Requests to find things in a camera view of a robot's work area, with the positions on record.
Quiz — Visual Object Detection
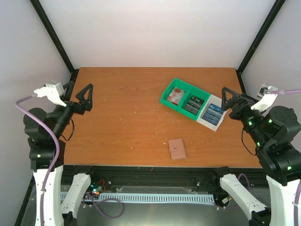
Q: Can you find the left black corner post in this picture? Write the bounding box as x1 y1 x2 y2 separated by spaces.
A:
30 0 78 75

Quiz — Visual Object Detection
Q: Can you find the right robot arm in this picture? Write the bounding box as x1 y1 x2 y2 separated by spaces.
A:
215 86 301 226

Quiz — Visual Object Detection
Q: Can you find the red white card stack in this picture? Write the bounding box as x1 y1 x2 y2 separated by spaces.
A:
166 87 186 105

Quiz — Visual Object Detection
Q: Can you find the light blue cable duct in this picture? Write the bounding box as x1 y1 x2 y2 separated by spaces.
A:
60 192 215 204

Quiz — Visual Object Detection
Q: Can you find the right black corner post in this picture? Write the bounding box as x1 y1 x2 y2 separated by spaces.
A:
236 0 286 73

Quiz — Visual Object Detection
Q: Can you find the black card stack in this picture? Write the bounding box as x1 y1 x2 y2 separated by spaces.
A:
184 95 204 115

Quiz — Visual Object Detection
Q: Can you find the black aluminium frame rail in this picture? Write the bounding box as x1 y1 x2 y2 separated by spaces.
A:
61 164 269 196

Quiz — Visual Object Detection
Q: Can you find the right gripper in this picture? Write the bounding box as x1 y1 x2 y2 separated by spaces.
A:
220 86 269 147

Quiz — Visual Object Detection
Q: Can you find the black corner post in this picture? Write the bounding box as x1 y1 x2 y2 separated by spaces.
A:
236 0 286 73
30 0 78 75

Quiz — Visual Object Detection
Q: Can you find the white bin with blue cards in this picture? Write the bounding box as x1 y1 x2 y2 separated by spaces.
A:
196 95 227 131

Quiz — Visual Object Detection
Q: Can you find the blue card stack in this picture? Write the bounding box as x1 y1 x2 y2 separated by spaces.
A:
202 104 224 126

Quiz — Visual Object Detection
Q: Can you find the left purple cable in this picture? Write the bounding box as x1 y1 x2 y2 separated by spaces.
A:
15 93 61 226

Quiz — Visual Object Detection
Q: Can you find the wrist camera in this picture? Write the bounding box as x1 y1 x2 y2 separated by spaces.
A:
33 82 66 107
251 83 278 113

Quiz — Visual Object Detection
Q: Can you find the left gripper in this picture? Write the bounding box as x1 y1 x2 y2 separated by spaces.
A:
51 81 94 137

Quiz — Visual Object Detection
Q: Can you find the right connector plug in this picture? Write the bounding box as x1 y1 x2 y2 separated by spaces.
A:
221 196 232 206

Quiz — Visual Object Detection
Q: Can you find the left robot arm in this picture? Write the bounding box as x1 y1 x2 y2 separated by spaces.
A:
16 81 98 226

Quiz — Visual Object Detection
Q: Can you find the left electronics board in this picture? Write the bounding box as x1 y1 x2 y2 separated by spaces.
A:
90 179 106 195

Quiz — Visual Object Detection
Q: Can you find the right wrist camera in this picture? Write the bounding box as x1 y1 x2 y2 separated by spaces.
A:
251 83 278 113

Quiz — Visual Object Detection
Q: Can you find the green bin with black cards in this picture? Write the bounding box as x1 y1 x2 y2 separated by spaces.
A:
178 87 211 121

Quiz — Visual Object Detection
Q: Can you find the green bin with red cards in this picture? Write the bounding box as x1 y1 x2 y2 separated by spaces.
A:
160 78 193 112

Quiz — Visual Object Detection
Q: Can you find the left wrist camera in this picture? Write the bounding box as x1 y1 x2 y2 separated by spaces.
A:
33 82 66 107

